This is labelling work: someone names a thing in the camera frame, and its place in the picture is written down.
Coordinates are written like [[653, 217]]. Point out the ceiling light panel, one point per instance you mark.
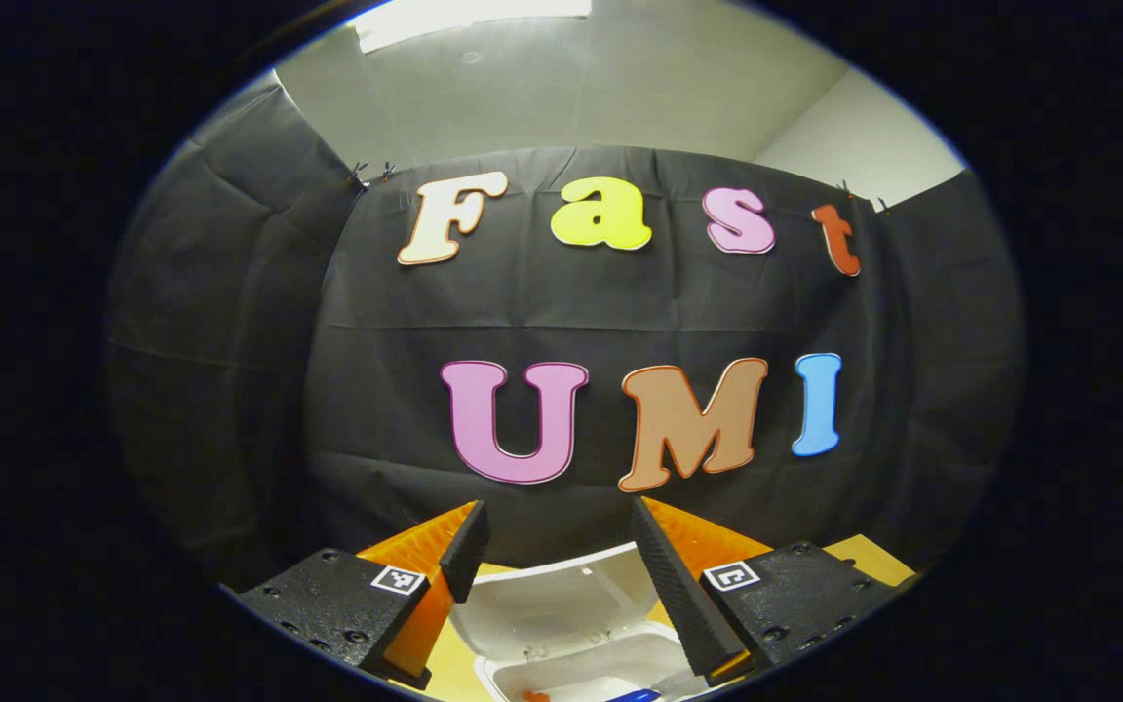
[[474, 19]]

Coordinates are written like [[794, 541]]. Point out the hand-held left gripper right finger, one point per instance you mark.
[[678, 595]]

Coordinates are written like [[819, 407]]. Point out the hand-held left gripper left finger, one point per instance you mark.
[[466, 551]]

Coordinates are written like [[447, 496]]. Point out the orange paper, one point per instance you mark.
[[534, 695]]

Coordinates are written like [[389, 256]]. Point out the white garbage bin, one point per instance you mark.
[[600, 673]]

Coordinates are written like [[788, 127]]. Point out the wooden desktop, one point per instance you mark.
[[873, 561]]

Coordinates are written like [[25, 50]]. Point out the blue pop can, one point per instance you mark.
[[635, 696]]

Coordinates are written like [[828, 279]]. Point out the white garbage bin lid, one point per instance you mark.
[[552, 604]]

